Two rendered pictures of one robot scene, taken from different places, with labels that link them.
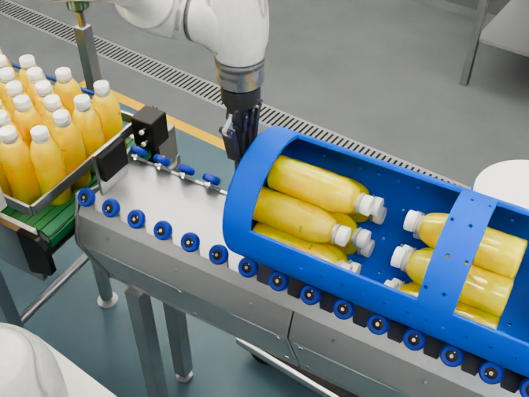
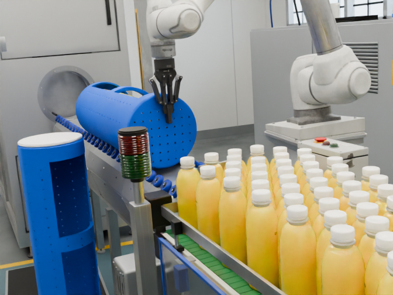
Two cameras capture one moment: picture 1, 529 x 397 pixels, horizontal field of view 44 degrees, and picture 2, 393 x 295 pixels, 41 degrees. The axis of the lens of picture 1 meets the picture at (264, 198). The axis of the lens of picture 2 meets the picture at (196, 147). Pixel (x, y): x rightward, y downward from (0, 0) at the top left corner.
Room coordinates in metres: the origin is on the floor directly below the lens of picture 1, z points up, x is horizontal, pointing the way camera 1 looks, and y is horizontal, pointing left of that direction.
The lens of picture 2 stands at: (2.53, 1.28, 1.44)
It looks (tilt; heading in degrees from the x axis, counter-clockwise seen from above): 12 degrees down; 217
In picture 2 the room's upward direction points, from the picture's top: 4 degrees counter-clockwise
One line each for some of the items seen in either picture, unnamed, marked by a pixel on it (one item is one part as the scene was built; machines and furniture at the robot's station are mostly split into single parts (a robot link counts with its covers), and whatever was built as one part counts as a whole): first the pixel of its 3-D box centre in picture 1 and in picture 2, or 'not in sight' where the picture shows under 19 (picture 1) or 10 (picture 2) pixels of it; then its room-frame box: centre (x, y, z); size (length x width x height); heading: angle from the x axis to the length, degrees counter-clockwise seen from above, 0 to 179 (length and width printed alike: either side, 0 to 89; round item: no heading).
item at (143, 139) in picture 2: not in sight; (133, 143); (1.74, 0.53, 1.23); 0.06 x 0.06 x 0.04
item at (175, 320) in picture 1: (176, 322); not in sight; (1.27, 0.28, 0.31); 0.06 x 0.06 x 0.63; 61
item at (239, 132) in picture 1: (238, 135); (169, 89); (1.02, 0.05, 1.25); 0.04 x 0.01 x 0.11; 61
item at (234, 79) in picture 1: (240, 68); (163, 50); (1.03, 0.04, 1.39); 0.09 x 0.09 x 0.06
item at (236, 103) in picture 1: (241, 102); (165, 71); (1.03, 0.04, 1.32); 0.08 x 0.07 x 0.09; 151
